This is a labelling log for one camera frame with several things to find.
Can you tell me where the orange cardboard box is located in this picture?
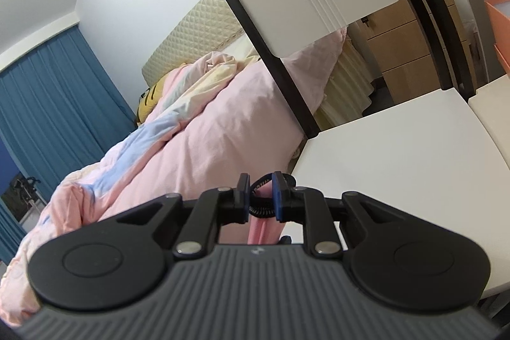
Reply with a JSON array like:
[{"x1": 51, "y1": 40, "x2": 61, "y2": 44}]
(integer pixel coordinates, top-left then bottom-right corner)
[{"x1": 484, "y1": 0, "x2": 510, "y2": 76}]

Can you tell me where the white chair with black frame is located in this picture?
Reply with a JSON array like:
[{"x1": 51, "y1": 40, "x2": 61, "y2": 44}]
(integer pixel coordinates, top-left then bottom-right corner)
[
  {"x1": 382, "y1": 0, "x2": 510, "y2": 173},
  {"x1": 200, "y1": 0, "x2": 506, "y2": 303}
]

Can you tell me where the yellow plush toy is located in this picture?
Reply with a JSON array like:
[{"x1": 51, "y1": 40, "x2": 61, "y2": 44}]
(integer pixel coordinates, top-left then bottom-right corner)
[{"x1": 135, "y1": 81, "x2": 170, "y2": 126}]

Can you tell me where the cream bed skirt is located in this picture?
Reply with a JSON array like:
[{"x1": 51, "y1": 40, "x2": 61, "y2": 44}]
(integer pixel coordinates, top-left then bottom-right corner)
[{"x1": 315, "y1": 29, "x2": 383, "y2": 127}]

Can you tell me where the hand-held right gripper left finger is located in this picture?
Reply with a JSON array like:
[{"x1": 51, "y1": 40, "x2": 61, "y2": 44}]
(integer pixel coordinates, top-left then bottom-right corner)
[{"x1": 115, "y1": 173, "x2": 252, "y2": 259}]

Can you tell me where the bed with pink duvet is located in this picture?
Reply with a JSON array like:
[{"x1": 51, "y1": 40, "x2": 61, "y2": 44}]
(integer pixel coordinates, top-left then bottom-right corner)
[{"x1": 0, "y1": 27, "x2": 347, "y2": 327}]

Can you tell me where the pink towel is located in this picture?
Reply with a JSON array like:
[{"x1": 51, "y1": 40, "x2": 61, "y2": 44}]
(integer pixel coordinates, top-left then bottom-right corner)
[{"x1": 249, "y1": 181, "x2": 285, "y2": 245}]

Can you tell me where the black coil hair tie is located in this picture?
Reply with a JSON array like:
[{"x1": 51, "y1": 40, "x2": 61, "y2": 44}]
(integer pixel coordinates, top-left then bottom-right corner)
[{"x1": 249, "y1": 175, "x2": 297, "y2": 220}]

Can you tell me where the blue curtain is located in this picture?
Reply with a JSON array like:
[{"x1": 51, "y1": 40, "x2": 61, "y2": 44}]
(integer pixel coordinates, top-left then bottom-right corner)
[{"x1": 0, "y1": 23, "x2": 138, "y2": 265}]

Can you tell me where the cream quilted headboard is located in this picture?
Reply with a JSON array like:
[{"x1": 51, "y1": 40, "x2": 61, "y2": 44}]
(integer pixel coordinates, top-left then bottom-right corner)
[{"x1": 141, "y1": 0, "x2": 256, "y2": 88}]

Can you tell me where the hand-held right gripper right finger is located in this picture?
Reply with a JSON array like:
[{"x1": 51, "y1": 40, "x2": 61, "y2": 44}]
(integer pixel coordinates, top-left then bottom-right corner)
[{"x1": 272, "y1": 171, "x2": 433, "y2": 259}]

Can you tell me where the wooden drawer cabinet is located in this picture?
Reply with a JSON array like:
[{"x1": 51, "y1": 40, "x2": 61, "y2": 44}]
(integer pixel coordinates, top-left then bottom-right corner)
[{"x1": 356, "y1": 0, "x2": 459, "y2": 105}]

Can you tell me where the black metal stand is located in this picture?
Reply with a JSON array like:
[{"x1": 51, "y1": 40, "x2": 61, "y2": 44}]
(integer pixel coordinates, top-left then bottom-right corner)
[{"x1": 10, "y1": 175, "x2": 42, "y2": 213}]

